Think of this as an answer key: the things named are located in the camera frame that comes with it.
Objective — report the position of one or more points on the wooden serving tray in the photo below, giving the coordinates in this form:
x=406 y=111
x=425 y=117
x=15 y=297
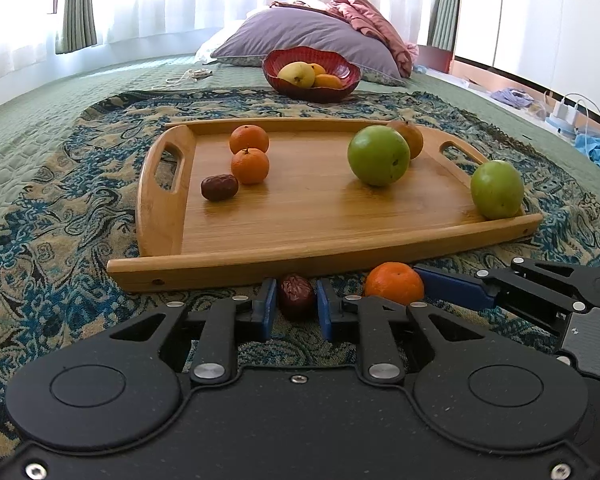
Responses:
x=311 y=215

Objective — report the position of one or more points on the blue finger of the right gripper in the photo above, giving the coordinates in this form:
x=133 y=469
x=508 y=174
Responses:
x=463 y=290

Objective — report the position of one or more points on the purple pillow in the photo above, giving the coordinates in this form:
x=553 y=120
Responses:
x=248 y=42

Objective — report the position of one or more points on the green curtain left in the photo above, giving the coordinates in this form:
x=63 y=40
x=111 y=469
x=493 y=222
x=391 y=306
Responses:
x=77 y=29

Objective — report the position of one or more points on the white charger with cables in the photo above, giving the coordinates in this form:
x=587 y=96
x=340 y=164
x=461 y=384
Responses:
x=563 y=117

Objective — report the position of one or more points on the small tangerine with stem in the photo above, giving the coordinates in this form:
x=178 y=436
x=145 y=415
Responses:
x=250 y=166

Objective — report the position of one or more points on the large bright orange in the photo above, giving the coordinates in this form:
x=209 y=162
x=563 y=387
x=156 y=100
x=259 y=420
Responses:
x=395 y=281

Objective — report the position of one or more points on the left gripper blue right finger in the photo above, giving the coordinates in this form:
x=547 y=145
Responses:
x=374 y=325

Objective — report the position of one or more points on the green quilted bedspread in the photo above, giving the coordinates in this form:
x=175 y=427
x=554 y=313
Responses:
x=34 y=124

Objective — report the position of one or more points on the pink blanket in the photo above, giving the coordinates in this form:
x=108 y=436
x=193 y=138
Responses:
x=365 y=18

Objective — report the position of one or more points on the large green apple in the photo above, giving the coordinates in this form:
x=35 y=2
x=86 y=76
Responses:
x=378 y=155

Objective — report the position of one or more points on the yellow mango in bowl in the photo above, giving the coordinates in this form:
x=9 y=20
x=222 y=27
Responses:
x=299 y=74

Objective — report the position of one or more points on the red fruit bowl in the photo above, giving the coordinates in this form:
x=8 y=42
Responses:
x=332 y=62

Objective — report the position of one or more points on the orange in bowl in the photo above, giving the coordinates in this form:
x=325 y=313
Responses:
x=317 y=68
x=327 y=81

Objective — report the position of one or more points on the blue paisley throw cloth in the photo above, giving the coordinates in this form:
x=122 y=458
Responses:
x=78 y=211

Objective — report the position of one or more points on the dull brownish orange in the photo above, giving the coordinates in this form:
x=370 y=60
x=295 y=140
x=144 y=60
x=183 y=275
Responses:
x=412 y=135

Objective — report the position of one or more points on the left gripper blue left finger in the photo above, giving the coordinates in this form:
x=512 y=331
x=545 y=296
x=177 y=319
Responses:
x=228 y=323

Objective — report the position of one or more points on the small round tangerine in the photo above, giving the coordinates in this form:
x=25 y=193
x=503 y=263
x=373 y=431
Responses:
x=248 y=136

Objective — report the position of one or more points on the lilac cloth on floor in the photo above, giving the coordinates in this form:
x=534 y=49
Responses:
x=513 y=97

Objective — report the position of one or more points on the red date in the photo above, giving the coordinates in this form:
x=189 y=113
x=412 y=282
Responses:
x=219 y=187
x=297 y=292

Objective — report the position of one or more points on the green curtain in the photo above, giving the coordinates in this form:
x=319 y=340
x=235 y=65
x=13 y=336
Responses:
x=77 y=29
x=443 y=24

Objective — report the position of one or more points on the rear orange in bowl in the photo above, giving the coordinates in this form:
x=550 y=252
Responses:
x=317 y=68

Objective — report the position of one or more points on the front orange in bowl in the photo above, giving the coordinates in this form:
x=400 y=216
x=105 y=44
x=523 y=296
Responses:
x=327 y=81

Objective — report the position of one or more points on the green curtain right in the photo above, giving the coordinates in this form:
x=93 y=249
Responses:
x=443 y=24

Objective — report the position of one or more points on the small green apple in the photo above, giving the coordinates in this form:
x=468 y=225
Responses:
x=497 y=189

